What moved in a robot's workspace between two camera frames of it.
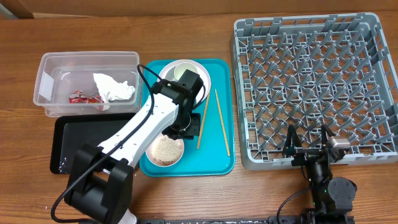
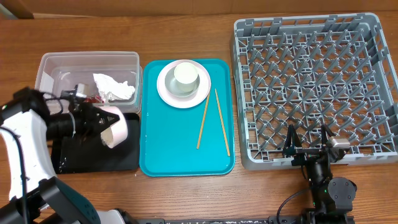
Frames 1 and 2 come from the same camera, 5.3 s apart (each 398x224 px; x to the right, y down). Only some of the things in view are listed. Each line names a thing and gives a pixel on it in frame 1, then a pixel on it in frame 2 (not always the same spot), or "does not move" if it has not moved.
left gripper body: x=185 y=126 -> x=83 y=121
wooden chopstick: x=203 y=121 does not move
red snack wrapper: x=79 y=98 does not move
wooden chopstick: x=222 y=124 does not move
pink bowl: x=165 y=151 -> x=115 y=135
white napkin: x=111 y=90 does not move
